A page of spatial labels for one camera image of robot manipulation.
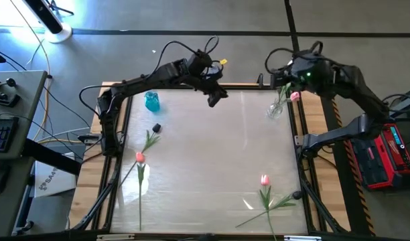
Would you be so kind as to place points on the white printed box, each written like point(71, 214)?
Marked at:
point(54, 182)

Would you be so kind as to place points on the yellow label tag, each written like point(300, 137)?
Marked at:
point(223, 62)

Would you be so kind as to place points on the red black tool box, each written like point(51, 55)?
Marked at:
point(382, 164)

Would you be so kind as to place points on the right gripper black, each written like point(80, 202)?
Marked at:
point(292, 75)

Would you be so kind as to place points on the black desk gadget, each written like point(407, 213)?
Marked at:
point(10, 100)

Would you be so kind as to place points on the black knob device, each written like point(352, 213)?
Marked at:
point(11, 82)

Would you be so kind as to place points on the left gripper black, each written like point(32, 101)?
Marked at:
point(206, 78)

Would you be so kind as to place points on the grey desk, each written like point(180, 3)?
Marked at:
point(29, 100)

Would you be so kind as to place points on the black table clamp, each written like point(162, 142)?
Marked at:
point(260, 80)

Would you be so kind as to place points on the black backlit keyboard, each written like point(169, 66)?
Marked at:
point(4, 134)

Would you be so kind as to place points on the clear glass vase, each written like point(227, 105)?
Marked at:
point(275, 112)

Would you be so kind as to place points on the black desk support bar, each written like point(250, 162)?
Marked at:
point(51, 155)

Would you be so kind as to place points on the blue glass vase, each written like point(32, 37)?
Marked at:
point(152, 102)

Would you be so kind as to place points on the black artificial tulip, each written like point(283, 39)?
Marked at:
point(156, 128)
point(297, 195)
point(286, 89)

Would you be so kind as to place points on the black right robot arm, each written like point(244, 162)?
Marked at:
point(355, 87)

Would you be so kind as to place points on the black aluminium table frame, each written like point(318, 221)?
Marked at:
point(346, 201)

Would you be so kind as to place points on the silver metal bracket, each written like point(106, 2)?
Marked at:
point(114, 237)
point(302, 238)

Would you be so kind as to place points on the white table mat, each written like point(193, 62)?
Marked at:
point(198, 204)

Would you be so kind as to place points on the dark grey equipment case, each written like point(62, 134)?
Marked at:
point(409, 100)

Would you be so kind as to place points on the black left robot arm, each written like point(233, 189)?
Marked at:
point(141, 78)

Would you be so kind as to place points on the white tower fan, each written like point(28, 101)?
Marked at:
point(59, 34)

